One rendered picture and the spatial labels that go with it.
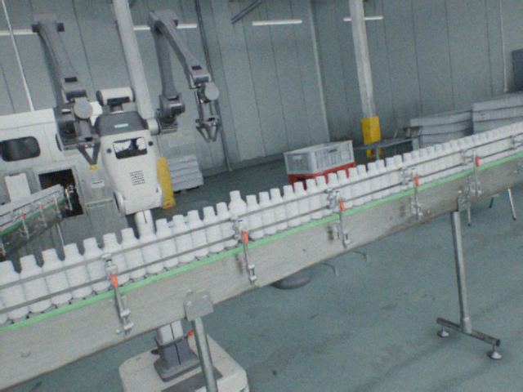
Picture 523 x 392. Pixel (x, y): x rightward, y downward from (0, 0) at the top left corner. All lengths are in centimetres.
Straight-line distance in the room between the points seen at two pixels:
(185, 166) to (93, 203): 624
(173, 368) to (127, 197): 91
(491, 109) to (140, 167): 671
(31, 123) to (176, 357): 356
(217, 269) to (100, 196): 372
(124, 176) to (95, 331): 80
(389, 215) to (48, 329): 142
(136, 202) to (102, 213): 314
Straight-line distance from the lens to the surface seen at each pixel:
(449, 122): 848
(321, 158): 394
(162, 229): 143
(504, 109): 784
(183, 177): 1106
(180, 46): 175
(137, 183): 199
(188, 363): 228
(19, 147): 525
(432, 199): 217
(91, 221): 517
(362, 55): 1179
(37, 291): 139
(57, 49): 166
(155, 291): 142
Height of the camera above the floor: 142
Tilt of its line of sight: 10 degrees down
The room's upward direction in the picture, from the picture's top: 10 degrees counter-clockwise
